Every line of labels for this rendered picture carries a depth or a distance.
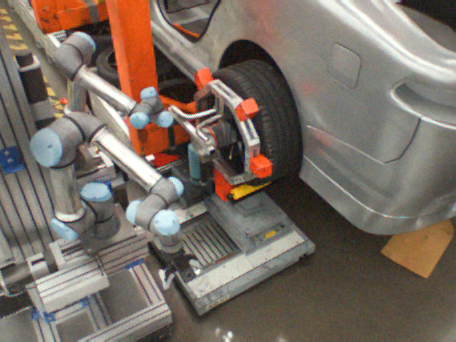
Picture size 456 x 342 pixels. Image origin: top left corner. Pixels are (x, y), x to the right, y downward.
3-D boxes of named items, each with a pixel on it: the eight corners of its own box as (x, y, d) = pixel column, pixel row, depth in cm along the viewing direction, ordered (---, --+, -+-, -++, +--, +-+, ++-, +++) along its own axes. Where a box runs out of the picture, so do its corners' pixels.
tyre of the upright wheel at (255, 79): (312, 90, 229) (235, 40, 273) (272, 106, 220) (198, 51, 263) (302, 194, 271) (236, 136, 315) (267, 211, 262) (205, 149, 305)
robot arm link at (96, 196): (120, 207, 210) (115, 184, 201) (98, 228, 201) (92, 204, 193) (99, 197, 215) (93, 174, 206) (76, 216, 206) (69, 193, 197)
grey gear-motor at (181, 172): (238, 195, 335) (239, 156, 312) (184, 220, 317) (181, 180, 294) (224, 180, 346) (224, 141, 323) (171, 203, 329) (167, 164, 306)
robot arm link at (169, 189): (80, 113, 183) (180, 199, 180) (58, 128, 176) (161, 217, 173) (85, 94, 174) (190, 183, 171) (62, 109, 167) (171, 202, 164)
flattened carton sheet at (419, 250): (459, 226, 324) (460, 222, 322) (426, 279, 292) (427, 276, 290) (415, 205, 338) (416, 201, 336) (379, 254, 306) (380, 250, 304)
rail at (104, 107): (163, 181, 332) (160, 157, 317) (151, 187, 328) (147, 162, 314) (49, 39, 488) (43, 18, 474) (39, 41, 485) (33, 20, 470)
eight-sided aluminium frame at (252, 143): (257, 198, 262) (262, 115, 226) (247, 203, 260) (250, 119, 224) (205, 145, 297) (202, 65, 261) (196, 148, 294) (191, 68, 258)
